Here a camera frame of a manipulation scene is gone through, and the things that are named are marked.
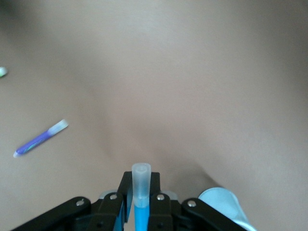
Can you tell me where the blue mesh cup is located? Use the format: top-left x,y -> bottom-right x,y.
198,186 -> 257,231

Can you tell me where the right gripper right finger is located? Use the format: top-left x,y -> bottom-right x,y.
148,172 -> 183,231

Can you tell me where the blue marker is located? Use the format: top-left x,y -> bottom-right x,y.
131,163 -> 153,231

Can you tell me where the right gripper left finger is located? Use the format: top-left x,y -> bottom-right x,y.
96,171 -> 134,231

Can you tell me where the purple marker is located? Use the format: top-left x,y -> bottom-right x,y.
13,119 -> 70,159

